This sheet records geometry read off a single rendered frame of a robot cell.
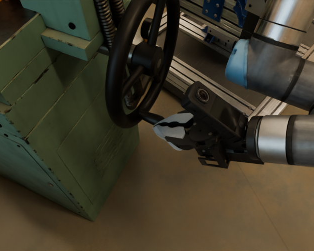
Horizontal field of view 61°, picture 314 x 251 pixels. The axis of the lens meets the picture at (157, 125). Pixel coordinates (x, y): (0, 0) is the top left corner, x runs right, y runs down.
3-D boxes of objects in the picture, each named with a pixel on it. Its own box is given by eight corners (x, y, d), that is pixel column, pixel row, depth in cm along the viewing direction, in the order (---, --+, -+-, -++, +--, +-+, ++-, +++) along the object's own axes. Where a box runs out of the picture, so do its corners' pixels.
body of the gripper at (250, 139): (198, 166, 51) (262, 175, 44) (180, 138, 46) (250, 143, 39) (210, 135, 55) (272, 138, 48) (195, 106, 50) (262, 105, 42)
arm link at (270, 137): (282, 145, 36) (292, 101, 40) (248, 142, 39) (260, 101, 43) (290, 175, 40) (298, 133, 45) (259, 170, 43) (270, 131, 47)
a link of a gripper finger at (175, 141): (164, 148, 50) (207, 152, 45) (160, 143, 49) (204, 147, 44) (174, 128, 52) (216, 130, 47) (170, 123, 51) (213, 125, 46)
